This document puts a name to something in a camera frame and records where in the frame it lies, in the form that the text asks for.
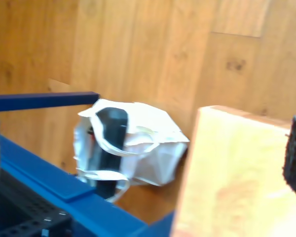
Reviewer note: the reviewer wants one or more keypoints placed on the white plastic bag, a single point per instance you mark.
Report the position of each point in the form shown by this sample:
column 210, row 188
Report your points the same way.
column 150, row 148

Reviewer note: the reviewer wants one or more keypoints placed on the blue cabinet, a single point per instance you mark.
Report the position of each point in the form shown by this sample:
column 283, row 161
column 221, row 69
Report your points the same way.
column 39, row 172

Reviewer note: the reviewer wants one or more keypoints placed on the black server rack frame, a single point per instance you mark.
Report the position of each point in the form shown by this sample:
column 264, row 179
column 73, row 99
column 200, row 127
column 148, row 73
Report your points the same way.
column 27, row 217

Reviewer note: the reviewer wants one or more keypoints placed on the black cylinder object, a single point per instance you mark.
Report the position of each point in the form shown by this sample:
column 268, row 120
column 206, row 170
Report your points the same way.
column 113, row 138

